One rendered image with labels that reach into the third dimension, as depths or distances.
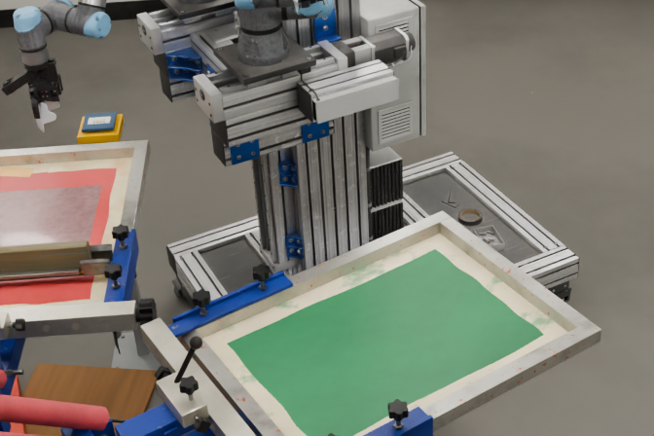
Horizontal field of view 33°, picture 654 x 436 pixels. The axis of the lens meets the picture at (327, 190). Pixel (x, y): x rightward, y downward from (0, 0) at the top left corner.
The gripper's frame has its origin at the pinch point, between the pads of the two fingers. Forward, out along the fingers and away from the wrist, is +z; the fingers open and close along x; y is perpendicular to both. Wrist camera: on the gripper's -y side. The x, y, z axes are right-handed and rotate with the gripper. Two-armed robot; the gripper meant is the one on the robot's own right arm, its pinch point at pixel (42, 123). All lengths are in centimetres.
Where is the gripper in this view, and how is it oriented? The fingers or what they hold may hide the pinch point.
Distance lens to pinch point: 331.8
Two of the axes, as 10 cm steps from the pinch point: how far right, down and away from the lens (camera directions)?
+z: 0.5, 8.4, 5.5
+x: -0.5, -5.4, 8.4
